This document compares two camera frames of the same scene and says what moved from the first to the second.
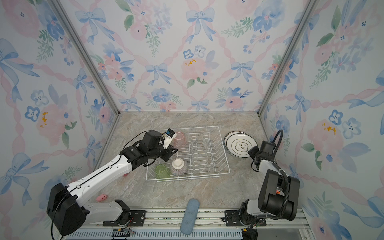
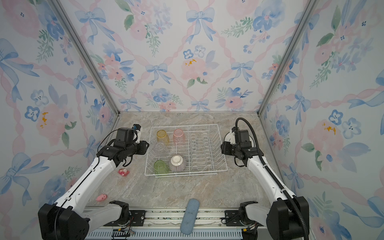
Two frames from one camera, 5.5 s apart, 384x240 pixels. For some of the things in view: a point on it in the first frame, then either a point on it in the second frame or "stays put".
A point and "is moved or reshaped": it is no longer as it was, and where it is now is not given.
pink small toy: (101, 197) stays put
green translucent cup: (162, 172) is moved or reshaped
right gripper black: (252, 151) to (225, 148)
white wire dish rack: (200, 154) stays put
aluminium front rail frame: (167, 225) stays put
